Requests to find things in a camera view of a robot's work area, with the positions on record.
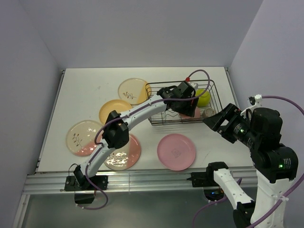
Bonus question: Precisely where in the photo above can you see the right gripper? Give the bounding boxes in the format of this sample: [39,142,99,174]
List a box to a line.
[202,100,259,146]

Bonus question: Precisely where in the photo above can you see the pink plastic cup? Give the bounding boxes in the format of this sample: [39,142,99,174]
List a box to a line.
[178,106,201,119]

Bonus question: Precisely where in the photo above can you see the speckled ceramic cup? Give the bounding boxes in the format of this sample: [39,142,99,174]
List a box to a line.
[202,108,216,119]

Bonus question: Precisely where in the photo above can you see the lime green bowl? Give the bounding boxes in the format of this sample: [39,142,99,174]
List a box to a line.
[195,89,211,107]

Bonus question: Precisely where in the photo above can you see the beige yellow branch plate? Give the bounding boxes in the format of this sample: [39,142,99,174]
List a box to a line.
[118,78,152,105]

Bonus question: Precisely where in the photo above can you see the beige pink branch plate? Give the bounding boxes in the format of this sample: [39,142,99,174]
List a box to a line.
[104,134,141,171]

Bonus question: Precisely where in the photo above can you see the large pink white plate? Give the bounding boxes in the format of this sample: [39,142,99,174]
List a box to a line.
[66,120,102,157]

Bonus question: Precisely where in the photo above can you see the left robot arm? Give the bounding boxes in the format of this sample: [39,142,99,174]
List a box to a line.
[68,80,198,190]

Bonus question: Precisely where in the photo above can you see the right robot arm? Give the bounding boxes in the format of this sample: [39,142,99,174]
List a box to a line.
[203,104,298,228]

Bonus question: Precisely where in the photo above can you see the pink bear plate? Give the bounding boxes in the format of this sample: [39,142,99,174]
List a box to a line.
[157,133,196,171]

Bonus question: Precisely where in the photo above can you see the orange bear plate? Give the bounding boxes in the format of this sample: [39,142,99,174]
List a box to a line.
[98,99,133,125]

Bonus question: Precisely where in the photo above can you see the black wire dish rack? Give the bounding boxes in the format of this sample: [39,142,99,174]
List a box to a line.
[148,79,223,125]

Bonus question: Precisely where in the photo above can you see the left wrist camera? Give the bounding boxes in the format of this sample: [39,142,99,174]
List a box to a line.
[185,77,198,91]

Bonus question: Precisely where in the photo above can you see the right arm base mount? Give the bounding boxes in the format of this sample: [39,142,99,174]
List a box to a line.
[187,172,224,201]

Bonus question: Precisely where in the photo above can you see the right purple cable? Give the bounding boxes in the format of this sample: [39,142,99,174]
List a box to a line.
[191,95,304,228]

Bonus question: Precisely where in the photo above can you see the purple cable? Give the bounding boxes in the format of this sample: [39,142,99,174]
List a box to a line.
[80,69,211,210]
[191,95,304,228]

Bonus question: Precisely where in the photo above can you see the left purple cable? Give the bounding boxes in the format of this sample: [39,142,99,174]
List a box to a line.
[80,69,211,210]

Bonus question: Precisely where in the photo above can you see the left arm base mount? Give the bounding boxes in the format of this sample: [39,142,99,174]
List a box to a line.
[64,175,108,205]

